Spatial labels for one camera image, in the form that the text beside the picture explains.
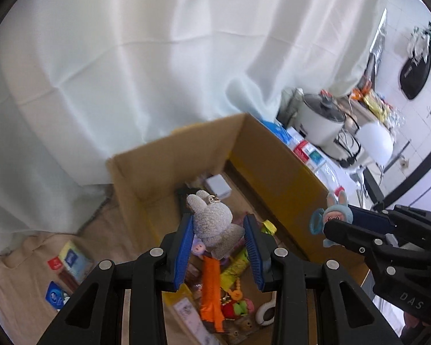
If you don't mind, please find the red strawberry plush charm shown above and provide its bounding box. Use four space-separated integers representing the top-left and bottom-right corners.
221 298 255 320

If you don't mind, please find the white plastic clip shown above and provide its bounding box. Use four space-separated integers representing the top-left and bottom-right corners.
255 292 276 326

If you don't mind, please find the yellow blue tissue pack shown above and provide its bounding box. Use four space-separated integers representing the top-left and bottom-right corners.
58 241 93 283

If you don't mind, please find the yellow green snack stick pack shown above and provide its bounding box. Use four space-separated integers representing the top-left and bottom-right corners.
220 221 277 292

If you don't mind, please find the maroon snack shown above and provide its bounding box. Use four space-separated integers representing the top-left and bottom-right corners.
174 298 220 345

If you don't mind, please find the pale green curtain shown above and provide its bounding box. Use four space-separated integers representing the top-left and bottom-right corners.
0 0 388 252

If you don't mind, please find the brown cardboard box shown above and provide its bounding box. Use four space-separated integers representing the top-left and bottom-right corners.
108 114 367 286

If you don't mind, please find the red sausage snack packet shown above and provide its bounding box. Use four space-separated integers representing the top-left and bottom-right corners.
58 269 79 292

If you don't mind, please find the grey plush pig keychain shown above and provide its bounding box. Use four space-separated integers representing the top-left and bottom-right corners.
186 190 244 260

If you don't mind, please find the white rice cooker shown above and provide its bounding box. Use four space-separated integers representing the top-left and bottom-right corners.
293 93 347 147

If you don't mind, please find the orange snack bar wrapper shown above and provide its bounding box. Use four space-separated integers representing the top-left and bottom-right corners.
200 256 225 333

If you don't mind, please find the white chair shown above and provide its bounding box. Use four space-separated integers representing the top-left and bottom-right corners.
356 122 394 167

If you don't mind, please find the dark green snack packet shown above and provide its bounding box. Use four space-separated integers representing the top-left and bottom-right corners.
175 186 198 216

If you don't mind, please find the small red sachet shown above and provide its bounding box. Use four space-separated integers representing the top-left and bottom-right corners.
47 257 64 271

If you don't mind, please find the light blue plush keychain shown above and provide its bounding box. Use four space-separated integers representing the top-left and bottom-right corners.
309 188 353 235

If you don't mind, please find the orange bead keychain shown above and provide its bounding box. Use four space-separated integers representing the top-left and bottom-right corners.
227 277 244 301

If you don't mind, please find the purple plush doll keychain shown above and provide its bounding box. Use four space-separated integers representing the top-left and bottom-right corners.
191 237 206 258

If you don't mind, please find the small white box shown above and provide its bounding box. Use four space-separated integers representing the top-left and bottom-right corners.
204 174 232 200

